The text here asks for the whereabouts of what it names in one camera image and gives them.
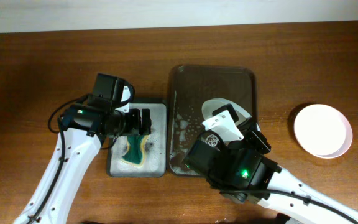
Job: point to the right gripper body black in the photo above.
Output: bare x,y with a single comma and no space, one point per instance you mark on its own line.
250,137

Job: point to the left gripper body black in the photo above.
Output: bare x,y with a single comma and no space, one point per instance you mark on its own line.
127,127

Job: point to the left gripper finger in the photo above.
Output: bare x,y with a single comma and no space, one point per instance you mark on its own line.
146,122
136,121

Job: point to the green yellow sponge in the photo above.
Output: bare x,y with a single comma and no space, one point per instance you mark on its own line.
135,154

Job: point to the pale green plate top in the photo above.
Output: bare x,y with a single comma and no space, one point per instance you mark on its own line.
211,105

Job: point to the pink white plate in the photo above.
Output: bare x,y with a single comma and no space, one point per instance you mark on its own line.
334,152

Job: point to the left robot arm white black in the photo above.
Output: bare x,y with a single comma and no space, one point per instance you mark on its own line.
52,200

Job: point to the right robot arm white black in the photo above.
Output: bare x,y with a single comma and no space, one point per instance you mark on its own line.
240,171

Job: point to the small black soapy tray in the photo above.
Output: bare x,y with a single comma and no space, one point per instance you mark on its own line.
155,163

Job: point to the large brown serving tray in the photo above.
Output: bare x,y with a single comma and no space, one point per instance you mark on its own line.
190,87

